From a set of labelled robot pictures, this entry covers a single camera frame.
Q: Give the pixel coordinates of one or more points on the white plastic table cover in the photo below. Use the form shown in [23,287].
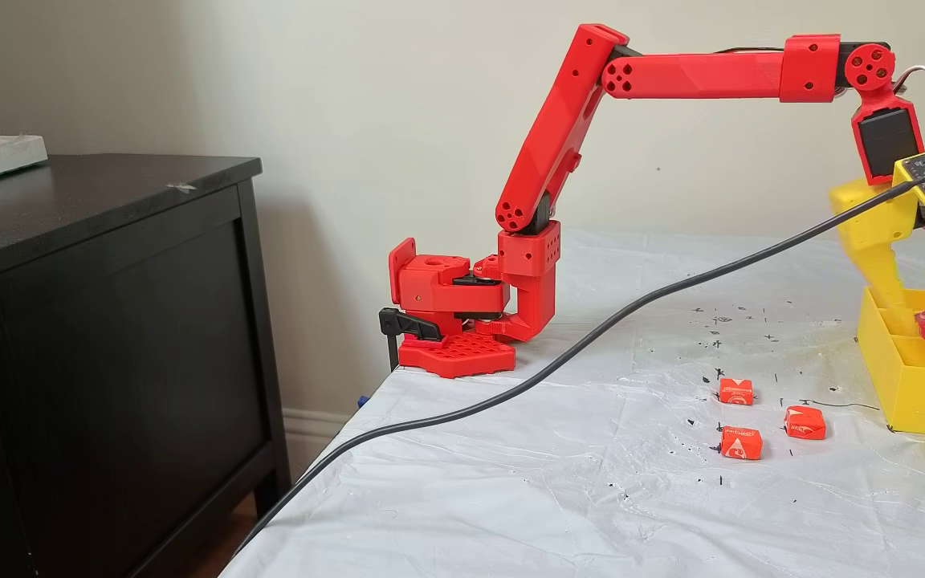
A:
[511,482]

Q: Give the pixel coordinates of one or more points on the orange candy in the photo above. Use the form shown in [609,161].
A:
[741,442]
[735,392]
[804,422]

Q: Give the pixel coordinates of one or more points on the white baseboard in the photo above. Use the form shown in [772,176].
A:
[310,433]

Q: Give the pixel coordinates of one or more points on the black table clamp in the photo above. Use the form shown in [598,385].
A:
[406,323]

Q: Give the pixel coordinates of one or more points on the dark wooden cabinet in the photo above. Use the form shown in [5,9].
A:
[109,361]

